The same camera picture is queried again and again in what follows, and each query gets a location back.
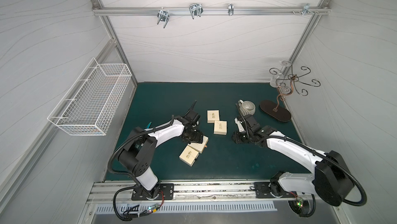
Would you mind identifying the cream drawer jewelry box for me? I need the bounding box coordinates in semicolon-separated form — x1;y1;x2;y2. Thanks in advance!
207;110;220;123

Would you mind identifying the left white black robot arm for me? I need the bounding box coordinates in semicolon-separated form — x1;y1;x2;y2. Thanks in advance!
108;109;204;200

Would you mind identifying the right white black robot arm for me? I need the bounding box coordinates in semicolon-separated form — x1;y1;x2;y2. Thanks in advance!
232;115;354;206

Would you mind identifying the metal jewelry stand dark base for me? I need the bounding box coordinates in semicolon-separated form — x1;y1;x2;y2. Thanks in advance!
259;61;321;122

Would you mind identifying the grey ribbed ceramic mug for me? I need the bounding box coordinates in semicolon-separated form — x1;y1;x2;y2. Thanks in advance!
238;100;256;116

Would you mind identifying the metal clamp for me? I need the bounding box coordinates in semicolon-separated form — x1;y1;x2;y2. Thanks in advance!
228;3;234;16
291;3;319;16
157;9;170;29
189;3;203;19

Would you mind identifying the aluminium crossbar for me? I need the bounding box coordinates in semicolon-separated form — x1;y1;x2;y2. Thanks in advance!
93;6;331;16

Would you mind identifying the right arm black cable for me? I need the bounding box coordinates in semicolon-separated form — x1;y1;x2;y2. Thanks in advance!
235;102;368;218

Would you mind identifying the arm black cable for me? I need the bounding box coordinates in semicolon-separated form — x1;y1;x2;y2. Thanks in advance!
235;102;368;218
106;100;197;222

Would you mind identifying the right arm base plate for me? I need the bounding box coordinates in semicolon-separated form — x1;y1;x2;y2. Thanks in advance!
250;182;295;199

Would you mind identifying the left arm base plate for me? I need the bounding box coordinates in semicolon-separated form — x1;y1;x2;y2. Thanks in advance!
131;183;175;201

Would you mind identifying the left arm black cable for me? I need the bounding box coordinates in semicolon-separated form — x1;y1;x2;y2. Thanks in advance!
106;100;197;222

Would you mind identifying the white wire basket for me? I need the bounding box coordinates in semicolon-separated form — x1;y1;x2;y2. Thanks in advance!
47;58;132;136

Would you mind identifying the white slotted cable duct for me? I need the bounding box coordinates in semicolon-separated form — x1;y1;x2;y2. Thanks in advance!
95;201;277;215

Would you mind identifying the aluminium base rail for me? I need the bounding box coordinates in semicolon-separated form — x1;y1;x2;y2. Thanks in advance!
86;178;342;204

